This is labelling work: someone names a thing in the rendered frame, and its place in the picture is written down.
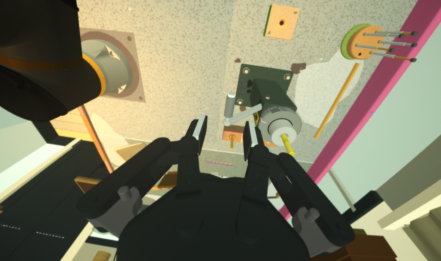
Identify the grey bar with dark tip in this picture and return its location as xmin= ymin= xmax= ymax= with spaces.
xmin=374 ymin=30 xmax=419 ymax=37
xmin=363 ymin=32 xmax=406 ymax=39
xmin=378 ymin=40 xmax=419 ymax=48
xmin=355 ymin=44 xmax=396 ymax=53
xmin=369 ymin=51 xmax=417 ymax=63

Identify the round green orange rack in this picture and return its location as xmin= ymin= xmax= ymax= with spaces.
xmin=340 ymin=23 xmax=386 ymax=61

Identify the black cabinet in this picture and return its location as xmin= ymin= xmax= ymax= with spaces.
xmin=0 ymin=121 xmax=124 ymax=261

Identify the orange block with peg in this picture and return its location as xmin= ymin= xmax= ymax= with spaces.
xmin=222 ymin=124 xmax=279 ymax=150

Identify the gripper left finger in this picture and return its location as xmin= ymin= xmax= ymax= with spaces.
xmin=77 ymin=115 xmax=209 ymax=222

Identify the grey knurled adjusting ring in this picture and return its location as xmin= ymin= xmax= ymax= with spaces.
xmin=258 ymin=104 xmax=302 ymax=146

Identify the beige cabinet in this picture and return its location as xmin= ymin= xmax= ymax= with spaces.
xmin=376 ymin=124 xmax=441 ymax=261

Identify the yellow bar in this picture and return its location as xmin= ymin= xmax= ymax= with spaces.
xmin=280 ymin=133 xmax=296 ymax=157

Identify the brown square base sheet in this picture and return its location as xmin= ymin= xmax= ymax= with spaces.
xmin=79 ymin=28 xmax=146 ymax=104

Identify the brown box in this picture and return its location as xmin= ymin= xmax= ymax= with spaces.
xmin=310 ymin=233 xmax=398 ymax=261

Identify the long brass bar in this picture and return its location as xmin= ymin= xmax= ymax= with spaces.
xmin=313 ymin=62 xmax=362 ymax=140

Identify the grey collet nose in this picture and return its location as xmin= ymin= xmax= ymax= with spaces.
xmin=270 ymin=121 xmax=298 ymax=144

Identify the grey lever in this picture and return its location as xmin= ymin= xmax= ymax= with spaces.
xmin=223 ymin=92 xmax=263 ymax=127

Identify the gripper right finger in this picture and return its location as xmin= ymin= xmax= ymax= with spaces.
xmin=242 ymin=121 xmax=356 ymax=250

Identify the orange square tray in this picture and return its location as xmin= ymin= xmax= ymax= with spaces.
xmin=263 ymin=4 xmax=301 ymax=41

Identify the tan wedge block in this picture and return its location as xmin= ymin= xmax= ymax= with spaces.
xmin=115 ymin=142 xmax=148 ymax=162

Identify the green lathe headstock body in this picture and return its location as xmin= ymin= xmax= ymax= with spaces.
xmin=236 ymin=64 xmax=298 ymax=116

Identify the copper rod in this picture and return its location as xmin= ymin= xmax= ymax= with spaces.
xmin=77 ymin=105 xmax=115 ymax=174

